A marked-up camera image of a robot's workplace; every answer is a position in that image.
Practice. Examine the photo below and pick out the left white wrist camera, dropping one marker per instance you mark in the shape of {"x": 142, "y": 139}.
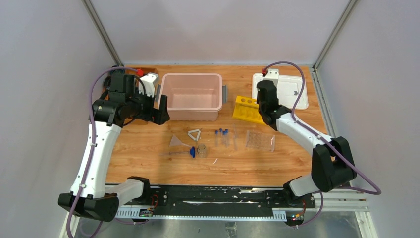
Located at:
{"x": 148, "y": 84}

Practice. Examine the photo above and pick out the wooden compartment tray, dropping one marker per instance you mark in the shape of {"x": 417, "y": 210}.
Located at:
{"x": 144, "y": 70}

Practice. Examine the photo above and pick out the yellow test tube rack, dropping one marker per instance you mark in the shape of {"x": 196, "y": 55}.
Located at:
{"x": 247, "y": 109}

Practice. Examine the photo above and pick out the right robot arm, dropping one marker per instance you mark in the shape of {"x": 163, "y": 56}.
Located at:
{"x": 332, "y": 161}

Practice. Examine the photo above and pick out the small glass jar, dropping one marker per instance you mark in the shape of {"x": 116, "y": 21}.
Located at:
{"x": 202, "y": 151}

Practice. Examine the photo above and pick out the clear plastic funnel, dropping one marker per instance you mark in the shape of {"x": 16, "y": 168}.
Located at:
{"x": 175, "y": 141}

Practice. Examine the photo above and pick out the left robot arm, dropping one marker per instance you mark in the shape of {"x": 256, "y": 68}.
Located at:
{"x": 88, "y": 197}

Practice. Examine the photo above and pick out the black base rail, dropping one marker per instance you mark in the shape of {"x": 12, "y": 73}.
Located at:
{"x": 215, "y": 202}

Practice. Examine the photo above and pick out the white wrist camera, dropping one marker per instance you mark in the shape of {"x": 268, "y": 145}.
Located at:
{"x": 272, "y": 75}
{"x": 148, "y": 84}

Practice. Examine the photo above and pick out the clay pipe triangle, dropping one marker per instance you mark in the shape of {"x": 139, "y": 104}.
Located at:
{"x": 195, "y": 134}

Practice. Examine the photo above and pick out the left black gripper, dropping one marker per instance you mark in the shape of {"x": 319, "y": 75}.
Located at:
{"x": 150, "y": 109}

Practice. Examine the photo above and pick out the clear well plate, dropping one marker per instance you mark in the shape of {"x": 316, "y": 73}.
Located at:
{"x": 260, "y": 141}

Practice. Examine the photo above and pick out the white plastic lid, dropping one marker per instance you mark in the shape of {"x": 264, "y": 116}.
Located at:
{"x": 288, "y": 87}

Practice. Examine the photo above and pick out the pink plastic bin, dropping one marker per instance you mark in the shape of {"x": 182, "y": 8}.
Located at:
{"x": 193, "y": 96}

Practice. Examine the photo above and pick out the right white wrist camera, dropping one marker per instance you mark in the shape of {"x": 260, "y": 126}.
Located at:
{"x": 272, "y": 75}

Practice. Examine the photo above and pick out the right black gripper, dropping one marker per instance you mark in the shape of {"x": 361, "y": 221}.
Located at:
{"x": 258, "y": 100}

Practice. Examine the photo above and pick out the blue capped test tube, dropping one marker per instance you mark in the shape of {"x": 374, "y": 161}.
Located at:
{"x": 216, "y": 132}
{"x": 226, "y": 136}
{"x": 221, "y": 135}

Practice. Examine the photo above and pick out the clear glass test tube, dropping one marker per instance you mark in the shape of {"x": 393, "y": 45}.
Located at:
{"x": 234, "y": 142}
{"x": 234, "y": 130}

